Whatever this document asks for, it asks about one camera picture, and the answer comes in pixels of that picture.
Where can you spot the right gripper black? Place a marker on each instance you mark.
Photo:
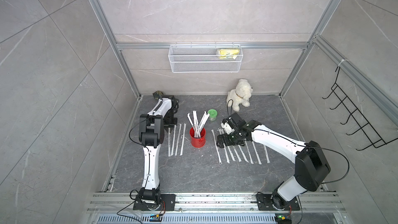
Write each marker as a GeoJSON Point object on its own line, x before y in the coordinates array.
{"type": "Point", "coordinates": [226, 142]}

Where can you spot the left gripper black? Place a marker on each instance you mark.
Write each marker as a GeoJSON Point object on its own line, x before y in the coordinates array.
{"type": "Point", "coordinates": [171, 126]}

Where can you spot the bundle of white straws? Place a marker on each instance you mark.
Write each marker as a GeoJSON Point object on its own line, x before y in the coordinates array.
{"type": "Point", "coordinates": [198, 125]}

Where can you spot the white straw eleventh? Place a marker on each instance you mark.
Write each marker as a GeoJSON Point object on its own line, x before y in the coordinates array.
{"type": "Point", "coordinates": [173, 140]}

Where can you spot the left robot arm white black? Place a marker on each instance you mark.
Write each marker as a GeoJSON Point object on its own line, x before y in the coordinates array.
{"type": "Point", "coordinates": [151, 135]}

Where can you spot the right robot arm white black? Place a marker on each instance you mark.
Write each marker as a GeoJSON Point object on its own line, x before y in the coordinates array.
{"type": "Point", "coordinates": [311, 165]}

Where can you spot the camouflage cloth piece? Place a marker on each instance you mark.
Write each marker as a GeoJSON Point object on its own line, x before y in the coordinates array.
{"type": "Point", "coordinates": [158, 94]}

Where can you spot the green lid jar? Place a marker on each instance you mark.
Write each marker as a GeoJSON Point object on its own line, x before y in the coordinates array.
{"type": "Point", "coordinates": [212, 114]}

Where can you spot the white plush dog toy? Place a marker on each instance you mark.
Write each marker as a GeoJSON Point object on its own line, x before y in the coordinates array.
{"type": "Point", "coordinates": [240, 95]}

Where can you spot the yellow sponge in basket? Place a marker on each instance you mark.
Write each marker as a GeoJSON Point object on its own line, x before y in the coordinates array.
{"type": "Point", "coordinates": [228, 53]}

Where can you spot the white wire mesh basket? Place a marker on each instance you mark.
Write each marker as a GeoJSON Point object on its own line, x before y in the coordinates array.
{"type": "Point", "coordinates": [202, 59]}

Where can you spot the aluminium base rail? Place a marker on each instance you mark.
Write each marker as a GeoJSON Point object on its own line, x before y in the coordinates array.
{"type": "Point", "coordinates": [220, 202]}

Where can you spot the black wire hook rack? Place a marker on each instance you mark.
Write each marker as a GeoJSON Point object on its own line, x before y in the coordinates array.
{"type": "Point", "coordinates": [355, 115]}

